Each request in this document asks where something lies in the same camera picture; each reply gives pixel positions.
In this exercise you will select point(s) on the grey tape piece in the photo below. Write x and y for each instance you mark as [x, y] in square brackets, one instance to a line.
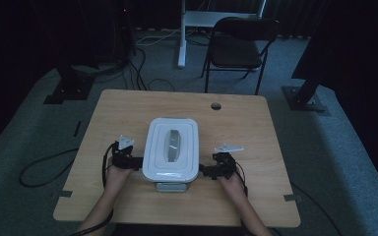
[290, 197]
[65, 193]

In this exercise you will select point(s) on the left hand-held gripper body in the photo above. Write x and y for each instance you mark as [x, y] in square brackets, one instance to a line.
[123, 157]

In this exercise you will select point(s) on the person's right hand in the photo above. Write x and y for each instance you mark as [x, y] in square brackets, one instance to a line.
[233, 187]

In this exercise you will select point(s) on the white storage box lid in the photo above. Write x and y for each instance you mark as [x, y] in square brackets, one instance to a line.
[171, 149]

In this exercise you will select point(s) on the black strip on floor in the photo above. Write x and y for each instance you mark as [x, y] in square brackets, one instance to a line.
[77, 128]

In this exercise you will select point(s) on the person's dark clothing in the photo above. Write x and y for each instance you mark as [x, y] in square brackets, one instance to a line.
[177, 230]

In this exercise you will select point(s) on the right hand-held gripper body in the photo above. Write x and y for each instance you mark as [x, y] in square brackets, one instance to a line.
[226, 164]

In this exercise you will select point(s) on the black stand with base plate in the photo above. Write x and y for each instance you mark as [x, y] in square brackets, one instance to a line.
[70, 87]
[305, 95]

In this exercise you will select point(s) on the clear storage box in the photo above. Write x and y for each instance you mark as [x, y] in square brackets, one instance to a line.
[172, 187]

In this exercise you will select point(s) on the person's left hand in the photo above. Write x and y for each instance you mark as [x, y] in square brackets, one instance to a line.
[119, 178]

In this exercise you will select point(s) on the black folding chair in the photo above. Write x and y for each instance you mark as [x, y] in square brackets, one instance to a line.
[238, 49]

